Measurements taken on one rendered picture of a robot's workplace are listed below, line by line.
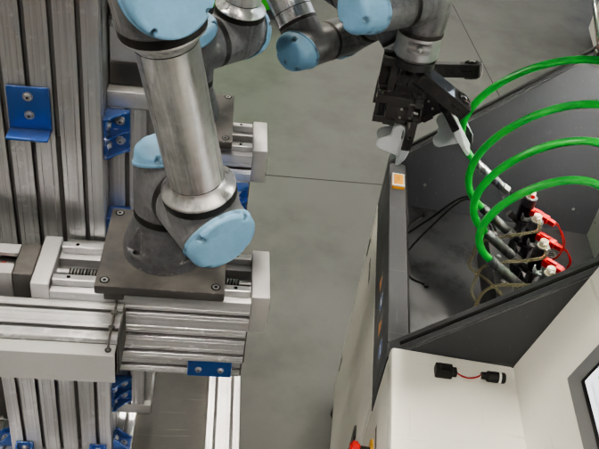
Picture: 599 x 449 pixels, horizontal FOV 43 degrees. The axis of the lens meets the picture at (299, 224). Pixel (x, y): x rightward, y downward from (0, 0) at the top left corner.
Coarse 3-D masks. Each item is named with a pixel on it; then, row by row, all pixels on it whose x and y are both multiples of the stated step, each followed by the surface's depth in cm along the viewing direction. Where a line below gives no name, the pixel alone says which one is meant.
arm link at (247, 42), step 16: (224, 0) 170; (240, 0) 168; (256, 0) 169; (224, 16) 170; (240, 16) 169; (256, 16) 171; (240, 32) 172; (256, 32) 174; (240, 48) 173; (256, 48) 178
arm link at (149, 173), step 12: (144, 144) 126; (156, 144) 126; (144, 156) 123; (156, 156) 123; (144, 168) 124; (156, 168) 123; (144, 180) 125; (156, 180) 123; (144, 192) 126; (156, 192) 123; (144, 204) 129; (144, 216) 130; (156, 216) 129
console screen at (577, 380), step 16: (592, 352) 114; (576, 368) 117; (592, 368) 113; (576, 384) 115; (592, 384) 111; (576, 400) 114; (592, 400) 110; (576, 416) 112; (592, 416) 108; (592, 432) 107; (592, 448) 106
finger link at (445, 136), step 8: (440, 120) 146; (456, 120) 145; (440, 128) 147; (448, 128) 146; (440, 136) 147; (448, 136) 146; (456, 136) 145; (464, 136) 145; (440, 144) 147; (448, 144) 146; (464, 144) 145; (464, 152) 146
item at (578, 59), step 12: (552, 60) 139; (564, 60) 138; (576, 60) 138; (588, 60) 138; (516, 72) 141; (528, 72) 140; (492, 84) 143; (504, 84) 142; (480, 96) 144; (468, 156) 152
